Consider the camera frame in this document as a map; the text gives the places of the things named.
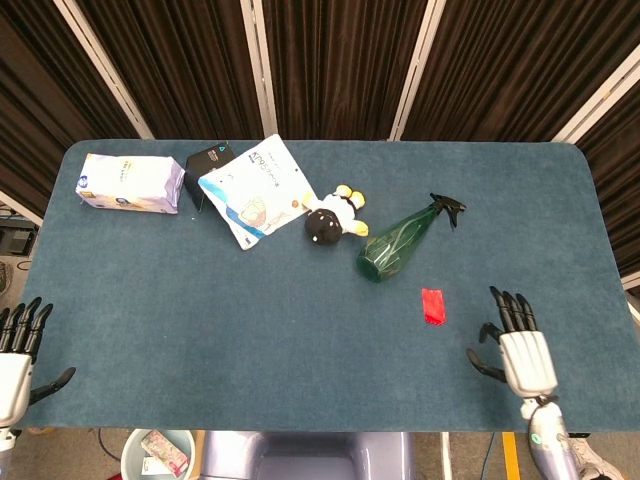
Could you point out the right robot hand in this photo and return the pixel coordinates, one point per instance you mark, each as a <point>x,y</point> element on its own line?
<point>527,362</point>

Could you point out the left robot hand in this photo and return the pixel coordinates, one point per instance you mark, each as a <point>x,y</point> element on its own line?
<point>12,365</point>

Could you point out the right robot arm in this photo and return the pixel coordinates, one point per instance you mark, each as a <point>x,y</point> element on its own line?
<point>547,437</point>

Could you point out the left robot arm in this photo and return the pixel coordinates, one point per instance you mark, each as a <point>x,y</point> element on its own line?
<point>5,445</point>

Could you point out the purple robot base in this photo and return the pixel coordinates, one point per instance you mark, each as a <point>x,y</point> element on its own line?
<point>312,456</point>

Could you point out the small red packet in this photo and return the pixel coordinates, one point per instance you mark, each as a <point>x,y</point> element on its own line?
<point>433,306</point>

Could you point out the white bucket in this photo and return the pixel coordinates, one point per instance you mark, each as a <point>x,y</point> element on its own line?
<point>156,454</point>

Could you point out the pink patterned box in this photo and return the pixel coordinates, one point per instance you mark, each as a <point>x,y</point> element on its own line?
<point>165,449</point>

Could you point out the green spray bottle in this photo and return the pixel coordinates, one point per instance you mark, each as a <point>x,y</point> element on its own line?
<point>395,240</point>

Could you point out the blue table mat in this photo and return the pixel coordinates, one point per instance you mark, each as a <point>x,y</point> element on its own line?
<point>320,320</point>

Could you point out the white purple tissue pack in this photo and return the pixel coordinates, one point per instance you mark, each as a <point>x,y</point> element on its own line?
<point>130,184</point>

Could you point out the black and white plush toy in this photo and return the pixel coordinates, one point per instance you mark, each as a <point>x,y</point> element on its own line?
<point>334,216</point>

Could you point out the black box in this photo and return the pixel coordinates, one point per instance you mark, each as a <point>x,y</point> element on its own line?
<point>202,172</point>

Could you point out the white printed plastic bag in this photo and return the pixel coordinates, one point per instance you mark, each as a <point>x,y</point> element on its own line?
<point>257,192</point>

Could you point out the dark pleated curtain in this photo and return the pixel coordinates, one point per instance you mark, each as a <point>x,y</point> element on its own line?
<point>330,60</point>

